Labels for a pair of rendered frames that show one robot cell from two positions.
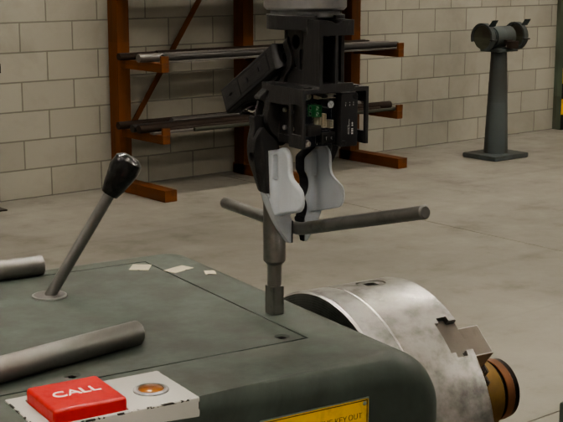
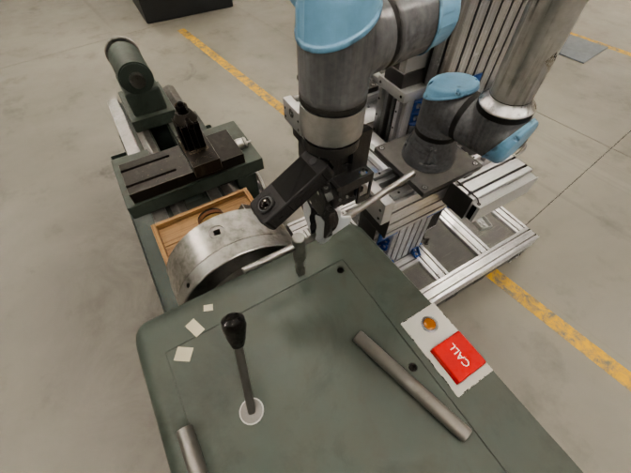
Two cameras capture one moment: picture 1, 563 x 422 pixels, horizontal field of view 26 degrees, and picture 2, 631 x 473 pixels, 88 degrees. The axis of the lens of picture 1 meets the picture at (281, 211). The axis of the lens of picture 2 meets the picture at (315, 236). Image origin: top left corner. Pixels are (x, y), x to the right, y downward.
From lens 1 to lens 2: 1.19 m
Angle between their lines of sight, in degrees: 80
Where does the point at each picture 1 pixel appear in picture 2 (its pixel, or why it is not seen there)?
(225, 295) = (262, 297)
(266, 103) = (332, 198)
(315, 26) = (367, 134)
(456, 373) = not seen: hidden behind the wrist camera
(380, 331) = (269, 237)
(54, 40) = not seen: outside the picture
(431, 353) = not seen: hidden behind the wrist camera
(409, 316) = (255, 223)
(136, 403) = (448, 328)
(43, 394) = (467, 371)
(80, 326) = (323, 375)
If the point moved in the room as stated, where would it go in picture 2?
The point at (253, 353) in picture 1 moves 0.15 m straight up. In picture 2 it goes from (368, 282) to (381, 234)
